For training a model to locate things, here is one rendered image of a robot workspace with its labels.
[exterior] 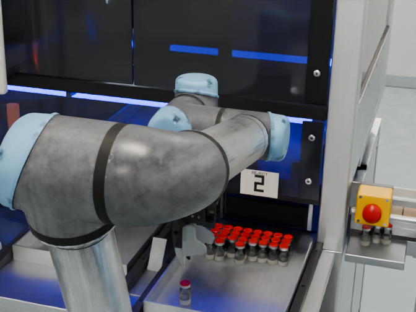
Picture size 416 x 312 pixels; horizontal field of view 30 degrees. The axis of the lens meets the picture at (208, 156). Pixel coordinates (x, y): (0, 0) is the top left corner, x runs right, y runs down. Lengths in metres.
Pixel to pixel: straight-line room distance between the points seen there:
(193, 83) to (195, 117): 0.10
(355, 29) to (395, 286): 2.00
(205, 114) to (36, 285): 0.58
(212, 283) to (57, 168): 0.80
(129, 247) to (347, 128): 0.54
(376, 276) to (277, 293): 1.93
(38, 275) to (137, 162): 0.86
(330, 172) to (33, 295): 0.66
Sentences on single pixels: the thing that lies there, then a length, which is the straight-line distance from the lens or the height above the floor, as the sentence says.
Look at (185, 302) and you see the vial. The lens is 1.52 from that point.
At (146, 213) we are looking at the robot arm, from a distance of 0.84.
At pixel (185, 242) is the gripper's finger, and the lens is 1.44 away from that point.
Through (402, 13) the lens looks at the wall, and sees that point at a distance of 6.25.
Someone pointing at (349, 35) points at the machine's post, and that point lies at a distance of 1.59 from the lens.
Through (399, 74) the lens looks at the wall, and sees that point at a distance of 6.35.
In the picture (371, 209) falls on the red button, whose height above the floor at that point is 1.01.
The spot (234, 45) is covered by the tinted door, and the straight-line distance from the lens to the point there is 1.65.
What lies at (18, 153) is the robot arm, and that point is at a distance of 0.88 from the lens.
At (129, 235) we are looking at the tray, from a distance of 1.78.
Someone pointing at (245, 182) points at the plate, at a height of 1.02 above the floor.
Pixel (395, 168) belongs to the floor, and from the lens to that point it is 4.68.
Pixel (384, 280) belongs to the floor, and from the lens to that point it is 3.47.
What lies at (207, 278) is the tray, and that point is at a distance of 1.61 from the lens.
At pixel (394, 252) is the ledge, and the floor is 0.88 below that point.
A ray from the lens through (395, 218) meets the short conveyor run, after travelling 1.82.
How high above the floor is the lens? 1.70
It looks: 21 degrees down
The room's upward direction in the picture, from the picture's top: 1 degrees clockwise
